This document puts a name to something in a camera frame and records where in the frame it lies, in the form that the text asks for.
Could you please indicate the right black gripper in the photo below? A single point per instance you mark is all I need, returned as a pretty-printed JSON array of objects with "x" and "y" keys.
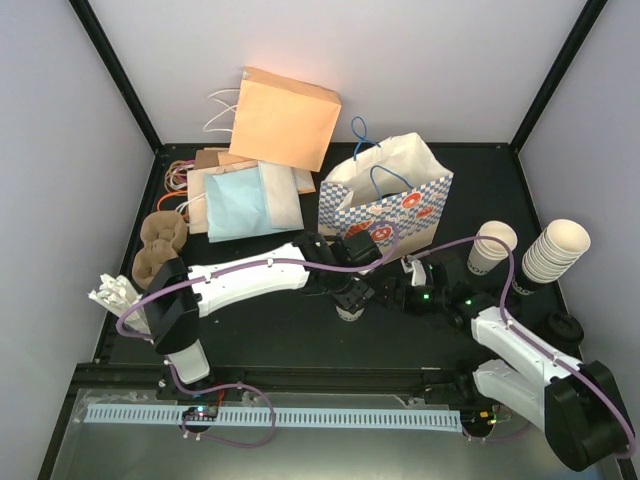
[{"x": 403, "y": 285}]

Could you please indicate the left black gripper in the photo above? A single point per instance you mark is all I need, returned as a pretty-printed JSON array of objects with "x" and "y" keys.
[{"x": 353, "y": 301}]

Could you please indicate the blue checkered paper bag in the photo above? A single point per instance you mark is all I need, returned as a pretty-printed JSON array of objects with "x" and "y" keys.
[{"x": 349, "y": 195}]

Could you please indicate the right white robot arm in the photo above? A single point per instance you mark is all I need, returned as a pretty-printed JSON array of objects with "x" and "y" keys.
[{"x": 576, "y": 405}]

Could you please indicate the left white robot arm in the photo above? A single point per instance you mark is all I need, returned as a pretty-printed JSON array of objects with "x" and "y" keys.
[{"x": 169, "y": 313}]

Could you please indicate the short stack paper cups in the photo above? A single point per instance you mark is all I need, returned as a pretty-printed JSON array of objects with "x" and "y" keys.
[{"x": 488, "y": 250}]

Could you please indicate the white paper bag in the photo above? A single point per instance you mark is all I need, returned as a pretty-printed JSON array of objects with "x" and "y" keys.
[{"x": 281, "y": 197}]

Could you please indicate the light blue paper bag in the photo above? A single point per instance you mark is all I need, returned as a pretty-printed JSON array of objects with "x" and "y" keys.
[{"x": 236, "y": 206}]

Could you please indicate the black cup lids stack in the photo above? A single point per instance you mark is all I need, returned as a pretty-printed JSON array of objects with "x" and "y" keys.
[{"x": 565, "y": 328}]

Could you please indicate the tall stack paper cups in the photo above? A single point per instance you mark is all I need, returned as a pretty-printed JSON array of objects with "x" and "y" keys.
[{"x": 550, "y": 256}]

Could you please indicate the beige kraft paper bag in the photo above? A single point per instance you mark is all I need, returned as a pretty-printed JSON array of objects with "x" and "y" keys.
[{"x": 196, "y": 198}]

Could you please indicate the orange paper bag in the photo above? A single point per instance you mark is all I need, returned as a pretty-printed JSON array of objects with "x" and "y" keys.
[{"x": 283, "y": 121}]

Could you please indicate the brown pulp cup carrier stack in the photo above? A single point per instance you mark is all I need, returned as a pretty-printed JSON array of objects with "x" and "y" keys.
[{"x": 163, "y": 234}]

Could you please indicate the brown flat paper bag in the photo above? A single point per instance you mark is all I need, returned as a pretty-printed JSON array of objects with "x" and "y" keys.
[{"x": 212, "y": 157}]

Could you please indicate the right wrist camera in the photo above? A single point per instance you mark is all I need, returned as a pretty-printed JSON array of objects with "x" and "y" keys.
[{"x": 415, "y": 268}]

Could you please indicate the light blue cable duct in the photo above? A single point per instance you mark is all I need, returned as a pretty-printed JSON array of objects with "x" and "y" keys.
[{"x": 331, "y": 418}]

